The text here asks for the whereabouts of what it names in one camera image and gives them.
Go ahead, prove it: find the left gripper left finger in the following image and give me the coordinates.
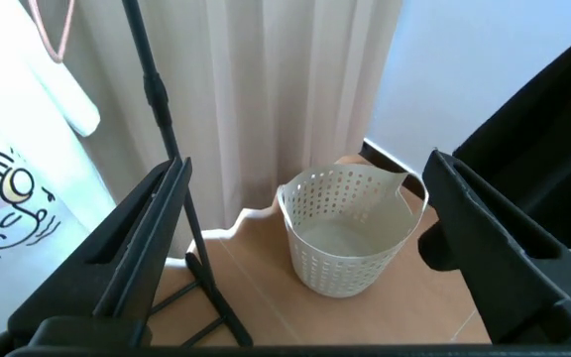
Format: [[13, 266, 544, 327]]
[[8, 156, 193, 348]]

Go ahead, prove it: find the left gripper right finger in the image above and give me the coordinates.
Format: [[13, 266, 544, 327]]
[[421, 150, 571, 346]]

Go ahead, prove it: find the black garment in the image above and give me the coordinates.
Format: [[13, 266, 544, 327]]
[[416, 19, 571, 273]]

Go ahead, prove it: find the white printed t-shirt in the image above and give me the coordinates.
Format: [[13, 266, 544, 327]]
[[0, 0, 118, 344]]

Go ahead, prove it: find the pink clothes hanger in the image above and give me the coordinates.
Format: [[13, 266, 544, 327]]
[[27, 0, 76, 64]]

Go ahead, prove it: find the black clothes rack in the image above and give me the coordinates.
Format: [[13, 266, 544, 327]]
[[120, 0, 255, 348]]

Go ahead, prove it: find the white laundry basket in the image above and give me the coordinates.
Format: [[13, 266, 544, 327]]
[[276, 163, 430, 299]]

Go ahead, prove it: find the beige curtain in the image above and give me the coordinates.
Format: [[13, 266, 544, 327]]
[[17, 0, 405, 259]]

